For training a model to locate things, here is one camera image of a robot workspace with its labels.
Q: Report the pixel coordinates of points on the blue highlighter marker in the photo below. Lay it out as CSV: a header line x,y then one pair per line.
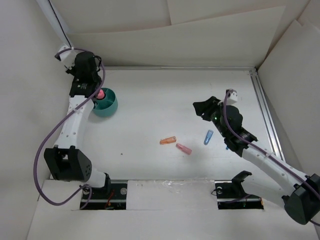
x,y
208,137

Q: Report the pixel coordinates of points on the teal round compartment organizer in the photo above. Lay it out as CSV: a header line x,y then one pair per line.
x,y
108,106

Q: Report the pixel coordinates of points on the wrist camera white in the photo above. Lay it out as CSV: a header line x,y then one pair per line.
x,y
66,55
231,97

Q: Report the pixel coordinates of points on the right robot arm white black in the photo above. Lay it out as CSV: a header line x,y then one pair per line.
x,y
295,191

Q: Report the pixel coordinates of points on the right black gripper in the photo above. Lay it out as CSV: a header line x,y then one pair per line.
x,y
207,106

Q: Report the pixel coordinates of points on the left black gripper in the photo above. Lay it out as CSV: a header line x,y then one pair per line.
x,y
73,71

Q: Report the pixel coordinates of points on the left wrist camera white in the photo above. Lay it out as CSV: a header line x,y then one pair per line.
x,y
66,55

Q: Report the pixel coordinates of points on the pink capped glue stick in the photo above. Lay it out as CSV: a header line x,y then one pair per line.
x,y
101,95

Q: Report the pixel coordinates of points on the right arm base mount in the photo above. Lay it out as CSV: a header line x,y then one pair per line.
x,y
230,194

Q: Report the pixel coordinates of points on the orange highlighter marker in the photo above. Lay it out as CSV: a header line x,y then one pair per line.
x,y
169,140

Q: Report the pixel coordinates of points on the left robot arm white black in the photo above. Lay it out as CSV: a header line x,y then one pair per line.
x,y
65,160

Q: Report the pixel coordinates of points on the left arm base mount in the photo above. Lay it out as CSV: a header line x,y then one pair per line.
x,y
114,199

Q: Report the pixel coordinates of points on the aluminium rail right side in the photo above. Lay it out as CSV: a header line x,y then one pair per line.
x,y
266,114

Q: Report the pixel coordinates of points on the pink highlighter marker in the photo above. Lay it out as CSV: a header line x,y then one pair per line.
x,y
183,148

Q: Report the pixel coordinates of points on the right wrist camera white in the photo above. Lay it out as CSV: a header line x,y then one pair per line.
x,y
231,97

